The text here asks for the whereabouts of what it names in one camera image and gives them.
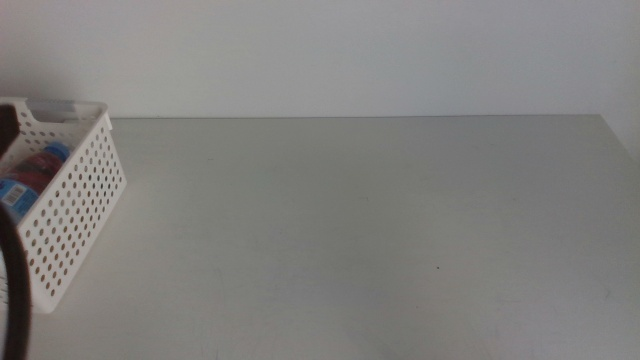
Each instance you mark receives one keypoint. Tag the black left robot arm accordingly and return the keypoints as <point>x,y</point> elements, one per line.
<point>7,130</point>

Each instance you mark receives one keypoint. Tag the red metal drink can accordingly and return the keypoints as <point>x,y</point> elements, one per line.
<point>37,167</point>

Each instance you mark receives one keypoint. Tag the clear water bottle blue cap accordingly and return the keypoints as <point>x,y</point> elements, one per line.
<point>15,197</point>

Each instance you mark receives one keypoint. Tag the white perforated plastic basket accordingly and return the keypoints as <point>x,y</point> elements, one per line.
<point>80,210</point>

